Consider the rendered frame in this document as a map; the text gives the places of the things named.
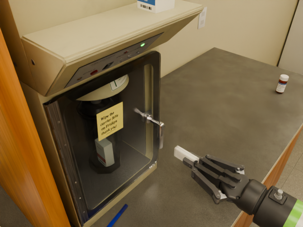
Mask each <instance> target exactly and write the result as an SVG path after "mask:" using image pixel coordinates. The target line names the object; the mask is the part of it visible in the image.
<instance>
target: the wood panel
mask: <svg viewBox="0 0 303 227"><path fill-rule="evenodd" d="M0 185H1V186H2V188H3V189H4V190H5V192H6V193H7V194H8V195H9V197H10V198H11V199H12V201H13V202H14V203H15V204H16V205H17V207H18V208H19V209H20V210H21V212H22V213H23V214H24V216H25V217H26V218H27V219H28V221H29V222H30V223H31V224H32V225H33V227H71V226H70V223H69V220H68V217H67V214H66V211H65V209H64V206H63V203H62V200H61V197H60V195H59V192H58V189H57V186H56V183H55V181H54V178H53V175H52V172H51V169H50V166H49V164H48V161H47V158H46V155H45V152H44V150H43V147H42V144H41V141H40V138H39V135H38V133H37V130H36V127H35V124H34V121H33V119H32V116H31V113H30V110H29V107H28V105H27V102H26V99H25V96H24V93H23V90H22V88H21V85H20V82H19V79H18V76H17V74H16V71H15V68H14V65H13V62H12V59H11V57H10V54H9V51H8V48H7V45H6V42H5V40H4V37H3V34H2V31H1V28H0Z"/></svg>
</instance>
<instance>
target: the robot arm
mask: <svg viewBox="0 0 303 227"><path fill-rule="evenodd" d="M174 156H175V157H177V158H178V159H180V160H182V161H183V164H184V165H186V166H187V167H189V168H191V169H192V172H191V177H192V178H193V179H194V180H195V181H196V182H197V183H198V184H199V185H200V186H201V187H202V188H203V189H204V190H205V191H206V192H207V193H208V194H209V195H210V196H211V197H212V199H213V201H214V203H215V204H219V203H220V201H224V200H227V201H228V202H231V203H234V204H236V206H237V207H238V208H239V209H241V210H242V211H244V212H245V213H247V214H248V215H254V217H253V219H252V221H253V223H255V224H257V225H258V226H260V227H303V202H302V201H300V200H298V199H296V198H295V197H293V196H291V195H289V194H287V193H286V192H284V191H282V190H281V189H279V188H277V187H275V186H271V187H270V188H269V190H267V187H266V186H265V185H264V184H262V183H260V182H258V181H257V180H255V179H251V180H250V179H249V178H248V177H247V176H246V175H245V174H244V168H245V166H244V165H241V164H234V163H231V162H229V161H226V160H223V159H220V158H218V157H215V156H212V155H209V154H206V156H204V157H200V156H198V155H196V154H195V153H193V152H188V151H186V150H185V149H183V148H181V147H180V146H176V147H175V148H174ZM213 184H214V185H215V186H214V185H213ZM217 188H218V189H219V190H221V191H218V189H217ZM221 192H222V193H221Z"/></svg>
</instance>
